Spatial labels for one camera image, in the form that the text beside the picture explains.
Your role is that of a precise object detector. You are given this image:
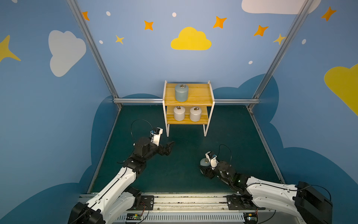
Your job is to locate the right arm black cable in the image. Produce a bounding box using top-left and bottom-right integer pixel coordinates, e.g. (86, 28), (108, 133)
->
(217, 144), (233, 163)

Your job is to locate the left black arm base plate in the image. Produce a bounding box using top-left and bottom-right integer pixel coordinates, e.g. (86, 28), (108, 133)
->
(130, 195), (155, 211)

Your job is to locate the white tea canister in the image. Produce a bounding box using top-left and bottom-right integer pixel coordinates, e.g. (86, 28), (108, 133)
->
(189, 106), (202, 122)
(173, 106), (186, 121)

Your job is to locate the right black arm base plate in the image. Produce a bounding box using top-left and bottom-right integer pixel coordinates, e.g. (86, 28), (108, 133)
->
(226, 194), (265, 211)

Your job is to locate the circuit board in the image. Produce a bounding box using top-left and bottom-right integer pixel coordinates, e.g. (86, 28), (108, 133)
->
(243, 213), (258, 224)
(125, 213), (143, 222)

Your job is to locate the aluminium frame post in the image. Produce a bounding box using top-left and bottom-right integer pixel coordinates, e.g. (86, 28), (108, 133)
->
(252, 0), (314, 101)
(67, 0), (118, 99)

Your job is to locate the right aluminium frame post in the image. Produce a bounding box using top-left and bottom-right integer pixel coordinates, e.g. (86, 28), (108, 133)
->
(252, 0), (314, 101)

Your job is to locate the aluminium front rail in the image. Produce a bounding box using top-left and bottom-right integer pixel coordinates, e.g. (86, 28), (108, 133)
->
(68, 192), (312, 224)

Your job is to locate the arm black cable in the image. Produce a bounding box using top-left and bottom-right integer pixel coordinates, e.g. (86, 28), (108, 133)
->
(130, 119), (154, 141)
(217, 144), (233, 163)

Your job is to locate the grey-green tea canister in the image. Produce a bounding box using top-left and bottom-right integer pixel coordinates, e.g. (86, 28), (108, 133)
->
(200, 158), (211, 168)
(175, 84), (189, 102)

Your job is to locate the wooden two-tier shelf white frame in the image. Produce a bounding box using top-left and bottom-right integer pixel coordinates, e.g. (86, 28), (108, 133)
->
(162, 81), (215, 137)

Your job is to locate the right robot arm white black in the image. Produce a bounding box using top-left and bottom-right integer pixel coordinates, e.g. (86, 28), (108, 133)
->
(199, 158), (333, 224)

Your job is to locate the rear aluminium frame bar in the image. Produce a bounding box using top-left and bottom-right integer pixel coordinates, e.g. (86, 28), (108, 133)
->
(113, 98), (260, 104)

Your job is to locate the right circuit board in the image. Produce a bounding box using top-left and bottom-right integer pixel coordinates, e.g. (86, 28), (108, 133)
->
(243, 213), (258, 224)

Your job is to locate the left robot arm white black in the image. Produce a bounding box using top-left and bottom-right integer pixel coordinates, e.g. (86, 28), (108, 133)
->
(68, 137), (175, 224)

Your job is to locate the left aluminium frame post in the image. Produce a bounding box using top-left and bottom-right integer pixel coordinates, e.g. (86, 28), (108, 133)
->
(67, 0), (118, 99)

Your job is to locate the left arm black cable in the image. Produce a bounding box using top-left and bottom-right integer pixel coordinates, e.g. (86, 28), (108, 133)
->
(130, 119), (154, 141)

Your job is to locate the left circuit board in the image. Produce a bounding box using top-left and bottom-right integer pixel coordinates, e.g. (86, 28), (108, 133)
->
(125, 213), (143, 222)

